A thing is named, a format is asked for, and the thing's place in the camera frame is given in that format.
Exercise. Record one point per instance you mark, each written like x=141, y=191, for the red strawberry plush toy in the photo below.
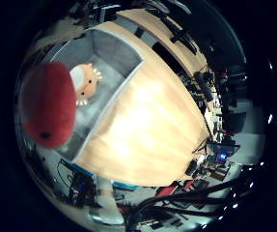
x=48, y=104

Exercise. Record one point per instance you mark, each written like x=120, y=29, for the grey fabric storage container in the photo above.
x=107, y=69

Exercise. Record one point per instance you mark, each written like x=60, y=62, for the orange crab plush toy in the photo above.
x=86, y=84

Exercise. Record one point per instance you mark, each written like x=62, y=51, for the black device on table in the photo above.
x=205, y=86

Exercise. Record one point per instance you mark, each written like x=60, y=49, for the glowing computer monitor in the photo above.
x=222, y=155

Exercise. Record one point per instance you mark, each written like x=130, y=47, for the blue metal table frame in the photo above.
x=125, y=185

